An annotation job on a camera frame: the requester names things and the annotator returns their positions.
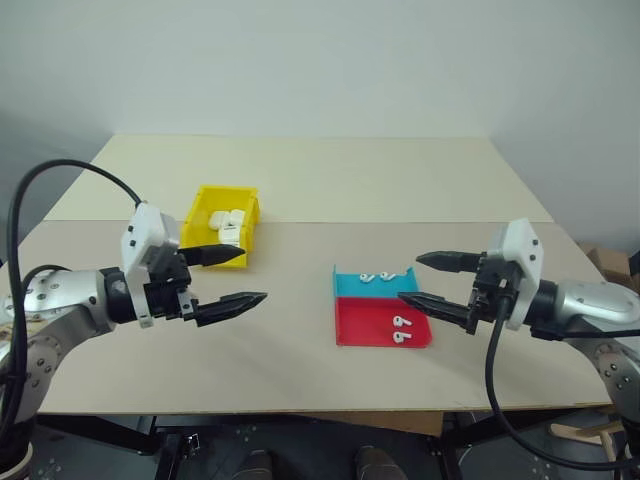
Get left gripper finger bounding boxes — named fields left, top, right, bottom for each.
left=193, top=291, right=269, bottom=329
left=178, top=244, right=248, bottom=268

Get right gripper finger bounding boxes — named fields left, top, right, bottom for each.
left=415, top=250, right=485, bottom=275
left=397, top=292, right=474, bottom=330

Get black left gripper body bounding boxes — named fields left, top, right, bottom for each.
left=142, top=247, right=201, bottom=322

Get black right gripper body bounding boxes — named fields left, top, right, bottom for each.
left=466, top=252, right=517, bottom=336

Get yellow plastic bin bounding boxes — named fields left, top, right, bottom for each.
left=179, top=184, right=263, bottom=272

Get red and teal plastic tray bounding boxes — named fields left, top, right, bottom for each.
left=331, top=265, right=436, bottom=348

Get brown cardboard boxes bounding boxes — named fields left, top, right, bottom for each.
left=576, top=240, right=640, bottom=297

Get dark rounded shape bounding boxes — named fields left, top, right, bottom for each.
left=231, top=449, right=274, bottom=480
left=354, top=445, right=407, bottom=480

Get light wooden stool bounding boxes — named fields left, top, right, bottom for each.
left=549, top=418, right=629, bottom=467

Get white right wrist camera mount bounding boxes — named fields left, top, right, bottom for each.
left=486, top=216, right=546, bottom=332

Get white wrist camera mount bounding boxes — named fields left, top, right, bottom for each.
left=486, top=216, right=546, bottom=332
left=120, top=201, right=182, bottom=330

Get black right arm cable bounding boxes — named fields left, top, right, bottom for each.
left=483, top=292, right=640, bottom=473

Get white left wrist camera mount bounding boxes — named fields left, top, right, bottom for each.
left=120, top=201, right=182, bottom=330

